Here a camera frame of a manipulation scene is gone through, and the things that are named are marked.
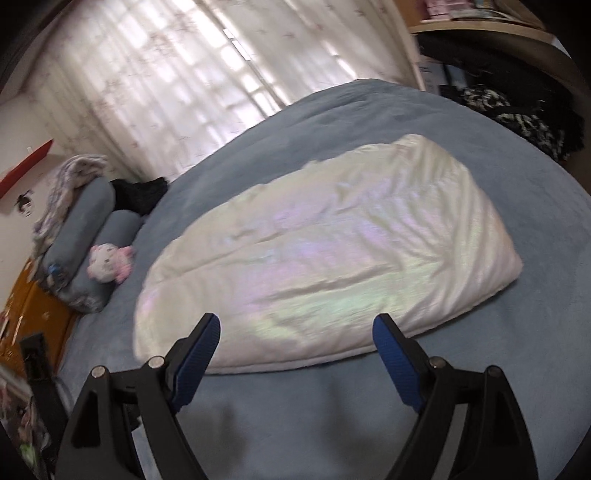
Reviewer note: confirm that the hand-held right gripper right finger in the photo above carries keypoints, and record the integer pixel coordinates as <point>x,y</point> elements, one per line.
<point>397,364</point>

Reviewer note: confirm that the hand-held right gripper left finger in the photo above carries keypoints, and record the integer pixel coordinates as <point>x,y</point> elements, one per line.
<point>194,364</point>

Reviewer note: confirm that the white shiny puffer jacket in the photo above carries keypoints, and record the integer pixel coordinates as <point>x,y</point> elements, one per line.
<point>323,258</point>

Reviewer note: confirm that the pink and white plush toy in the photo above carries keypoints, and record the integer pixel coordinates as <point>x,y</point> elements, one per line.
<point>108,263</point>

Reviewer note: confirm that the black stand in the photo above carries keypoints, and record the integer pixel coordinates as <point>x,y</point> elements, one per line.
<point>44,392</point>

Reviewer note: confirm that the grey-blue pillow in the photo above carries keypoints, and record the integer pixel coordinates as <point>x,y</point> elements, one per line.
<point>85,217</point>
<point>117,228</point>

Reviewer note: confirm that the wooden nightstand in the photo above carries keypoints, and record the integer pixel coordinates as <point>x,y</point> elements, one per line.
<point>32,309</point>

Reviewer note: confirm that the black fluffy garment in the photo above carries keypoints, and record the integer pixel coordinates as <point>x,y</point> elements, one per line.
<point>138,194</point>

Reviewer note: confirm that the floral fabric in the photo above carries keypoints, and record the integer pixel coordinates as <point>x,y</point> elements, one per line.
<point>21,415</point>

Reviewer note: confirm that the blue fleece bed blanket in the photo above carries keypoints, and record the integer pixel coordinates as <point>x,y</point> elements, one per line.
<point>531,221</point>

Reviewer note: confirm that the folded patterned quilt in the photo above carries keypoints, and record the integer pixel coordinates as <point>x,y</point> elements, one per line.
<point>69,180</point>

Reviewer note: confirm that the black and white patterned cloth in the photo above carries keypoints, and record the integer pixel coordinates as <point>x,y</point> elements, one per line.
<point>517,120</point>

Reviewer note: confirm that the white leaf-print curtain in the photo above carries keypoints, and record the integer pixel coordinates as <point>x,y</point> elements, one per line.
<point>161,83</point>

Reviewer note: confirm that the white cardboard box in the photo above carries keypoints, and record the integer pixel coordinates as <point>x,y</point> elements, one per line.
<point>431,76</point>

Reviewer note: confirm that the black white patterned clothing pile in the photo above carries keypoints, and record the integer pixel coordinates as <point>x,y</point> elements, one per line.
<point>531,74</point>

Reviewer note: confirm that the wooden shelf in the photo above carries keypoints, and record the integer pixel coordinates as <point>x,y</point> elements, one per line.
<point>498,27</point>

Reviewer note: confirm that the small dark wall sticker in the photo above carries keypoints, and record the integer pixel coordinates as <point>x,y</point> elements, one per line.
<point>25,203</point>

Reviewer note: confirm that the red wall decoration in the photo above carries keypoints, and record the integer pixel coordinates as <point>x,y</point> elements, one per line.
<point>25,168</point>

